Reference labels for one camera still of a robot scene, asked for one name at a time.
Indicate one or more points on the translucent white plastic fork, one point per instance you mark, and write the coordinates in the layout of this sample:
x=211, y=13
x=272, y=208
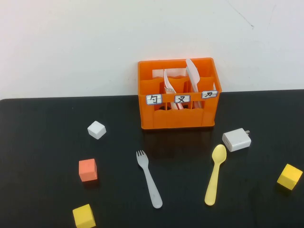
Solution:
x=152, y=185

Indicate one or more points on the yellow plastic spoon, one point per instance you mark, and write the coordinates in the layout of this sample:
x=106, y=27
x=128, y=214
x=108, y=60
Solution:
x=219, y=154

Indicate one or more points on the orange plastic cutlery crate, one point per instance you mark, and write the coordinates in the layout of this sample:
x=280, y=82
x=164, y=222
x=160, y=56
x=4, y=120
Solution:
x=178, y=118

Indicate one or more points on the white foam cube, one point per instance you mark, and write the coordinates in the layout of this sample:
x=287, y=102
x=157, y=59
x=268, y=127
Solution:
x=96, y=130

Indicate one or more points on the white plastic knife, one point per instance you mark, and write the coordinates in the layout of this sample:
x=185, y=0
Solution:
x=192, y=71
x=214, y=87

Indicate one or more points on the orange foam cube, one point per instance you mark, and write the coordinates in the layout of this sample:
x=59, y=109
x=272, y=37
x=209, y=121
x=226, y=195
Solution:
x=87, y=169

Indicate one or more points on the yellow foam cube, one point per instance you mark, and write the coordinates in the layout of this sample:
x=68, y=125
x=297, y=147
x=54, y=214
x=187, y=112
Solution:
x=83, y=217
x=289, y=177

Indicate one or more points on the white USB wall charger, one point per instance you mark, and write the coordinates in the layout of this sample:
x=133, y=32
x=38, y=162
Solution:
x=236, y=141

